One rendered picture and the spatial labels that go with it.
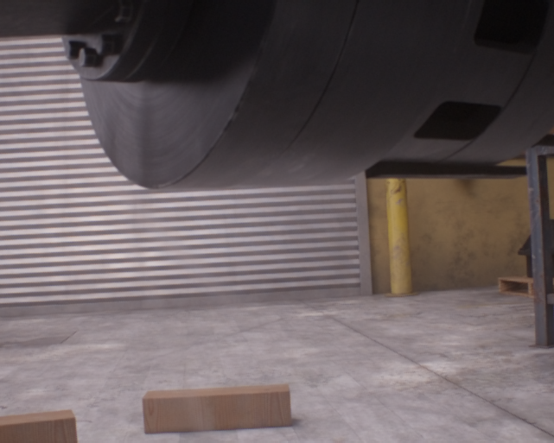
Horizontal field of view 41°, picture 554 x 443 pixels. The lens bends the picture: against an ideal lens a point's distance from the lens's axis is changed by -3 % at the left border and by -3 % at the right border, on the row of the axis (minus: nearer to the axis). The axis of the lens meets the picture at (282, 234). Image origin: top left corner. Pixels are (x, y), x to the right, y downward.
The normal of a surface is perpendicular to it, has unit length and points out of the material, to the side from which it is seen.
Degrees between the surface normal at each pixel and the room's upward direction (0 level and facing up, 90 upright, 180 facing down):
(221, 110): 90
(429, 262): 90
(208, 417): 90
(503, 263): 90
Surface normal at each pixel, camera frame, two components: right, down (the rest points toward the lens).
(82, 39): -0.84, 0.04
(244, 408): 0.03, 0.00
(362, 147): 0.29, 0.88
